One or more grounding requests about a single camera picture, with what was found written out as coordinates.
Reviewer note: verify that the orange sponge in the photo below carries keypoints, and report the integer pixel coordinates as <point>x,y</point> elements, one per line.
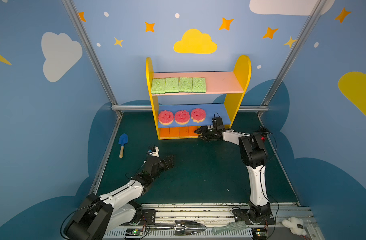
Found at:
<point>164,133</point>
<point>192,130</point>
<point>183,132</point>
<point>173,132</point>

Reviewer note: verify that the aluminium rail base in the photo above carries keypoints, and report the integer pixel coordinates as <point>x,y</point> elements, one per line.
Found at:
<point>218,215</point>

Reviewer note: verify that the right green circuit board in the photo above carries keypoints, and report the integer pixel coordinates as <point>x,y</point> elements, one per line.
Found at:
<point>259,234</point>

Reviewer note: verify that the green sponge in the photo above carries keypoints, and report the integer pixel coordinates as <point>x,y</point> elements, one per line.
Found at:
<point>199,85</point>
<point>158,86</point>
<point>185,84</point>
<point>171,85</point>

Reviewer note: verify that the pale green brush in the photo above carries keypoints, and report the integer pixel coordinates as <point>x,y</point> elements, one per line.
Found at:
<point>235,226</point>

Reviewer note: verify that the pink smiley sponge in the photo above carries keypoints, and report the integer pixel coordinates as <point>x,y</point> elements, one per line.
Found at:
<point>198,115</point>
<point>165,118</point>
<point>182,117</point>

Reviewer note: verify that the pink smiley sponge front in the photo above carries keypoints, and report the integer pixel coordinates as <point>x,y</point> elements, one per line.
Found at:
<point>182,117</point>

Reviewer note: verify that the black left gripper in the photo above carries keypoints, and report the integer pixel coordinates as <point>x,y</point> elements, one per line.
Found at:
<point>165,163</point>

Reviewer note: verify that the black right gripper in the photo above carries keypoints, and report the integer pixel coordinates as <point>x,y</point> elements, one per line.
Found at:
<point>209,133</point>

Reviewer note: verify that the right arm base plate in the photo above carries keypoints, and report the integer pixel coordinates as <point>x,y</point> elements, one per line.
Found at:
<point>253,216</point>

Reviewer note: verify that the yellow shelf with coloured boards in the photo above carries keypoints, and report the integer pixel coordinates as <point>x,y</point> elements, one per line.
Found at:
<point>232,84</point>

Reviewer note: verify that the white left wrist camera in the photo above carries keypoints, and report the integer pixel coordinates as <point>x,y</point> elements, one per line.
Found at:
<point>153,151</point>

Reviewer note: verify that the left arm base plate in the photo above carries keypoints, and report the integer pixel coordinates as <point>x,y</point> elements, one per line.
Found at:
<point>147,217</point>

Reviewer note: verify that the blue toy shovel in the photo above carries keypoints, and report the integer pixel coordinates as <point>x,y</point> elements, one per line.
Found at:
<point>123,140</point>

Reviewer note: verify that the silver metal trowel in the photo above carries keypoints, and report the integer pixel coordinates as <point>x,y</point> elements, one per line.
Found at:
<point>180,228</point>

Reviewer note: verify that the white plush toy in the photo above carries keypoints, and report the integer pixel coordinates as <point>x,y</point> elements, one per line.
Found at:
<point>295,225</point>

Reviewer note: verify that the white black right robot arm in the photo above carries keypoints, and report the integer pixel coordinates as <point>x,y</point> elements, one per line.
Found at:
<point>253,154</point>

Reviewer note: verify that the left green circuit board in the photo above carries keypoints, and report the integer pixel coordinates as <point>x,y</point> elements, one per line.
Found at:
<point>133,234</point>

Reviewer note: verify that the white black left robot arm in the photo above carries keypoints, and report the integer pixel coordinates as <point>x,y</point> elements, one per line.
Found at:
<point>99,214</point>

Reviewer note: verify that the green circuit board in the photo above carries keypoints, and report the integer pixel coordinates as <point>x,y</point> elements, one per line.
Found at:
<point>259,234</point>
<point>133,234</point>

